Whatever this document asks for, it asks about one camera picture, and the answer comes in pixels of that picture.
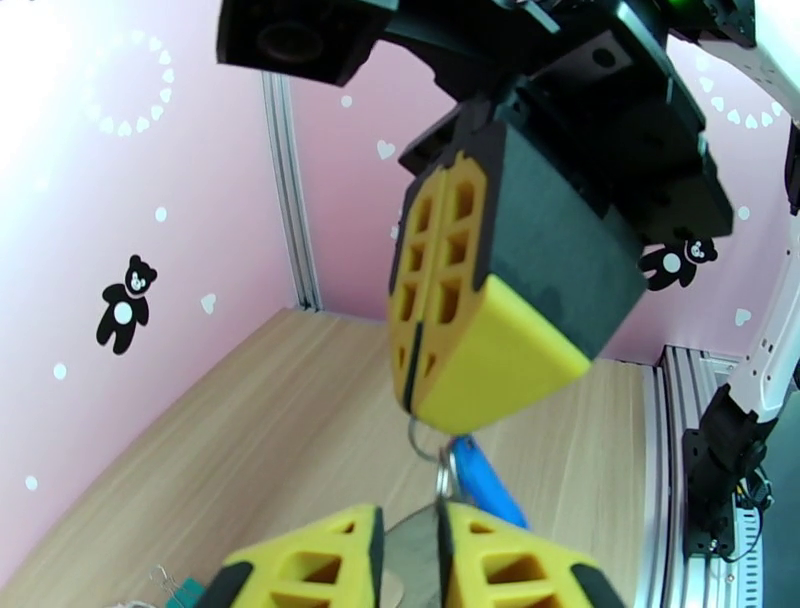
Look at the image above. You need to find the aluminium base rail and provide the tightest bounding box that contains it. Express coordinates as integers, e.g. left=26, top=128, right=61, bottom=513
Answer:
left=652, top=345, right=761, bottom=608

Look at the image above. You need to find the grey metal carabiner keyring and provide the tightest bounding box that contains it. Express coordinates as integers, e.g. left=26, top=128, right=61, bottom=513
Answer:
left=382, top=502, right=442, bottom=608

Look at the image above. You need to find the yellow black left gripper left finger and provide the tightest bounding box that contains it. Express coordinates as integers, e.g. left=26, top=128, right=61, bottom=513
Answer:
left=212, top=504, right=386, bottom=608

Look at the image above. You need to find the aluminium corner post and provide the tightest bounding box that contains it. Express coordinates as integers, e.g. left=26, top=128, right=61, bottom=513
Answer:
left=261, top=70, right=324, bottom=312

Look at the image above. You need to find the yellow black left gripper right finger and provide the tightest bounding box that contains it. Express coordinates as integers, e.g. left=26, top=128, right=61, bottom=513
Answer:
left=437, top=502, right=633, bottom=608

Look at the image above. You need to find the key with blue cap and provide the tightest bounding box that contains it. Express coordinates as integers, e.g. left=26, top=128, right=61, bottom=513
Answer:
left=446, top=436, right=531, bottom=531

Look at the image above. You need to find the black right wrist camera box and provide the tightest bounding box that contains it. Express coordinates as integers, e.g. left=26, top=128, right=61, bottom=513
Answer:
left=216, top=0, right=401, bottom=87

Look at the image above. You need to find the green binder clip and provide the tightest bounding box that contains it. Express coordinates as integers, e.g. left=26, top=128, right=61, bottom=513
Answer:
left=148, top=564, right=206, bottom=608

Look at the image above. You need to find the black base wire loop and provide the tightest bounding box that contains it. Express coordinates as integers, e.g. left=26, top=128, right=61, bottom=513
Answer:
left=727, top=465, right=778, bottom=564

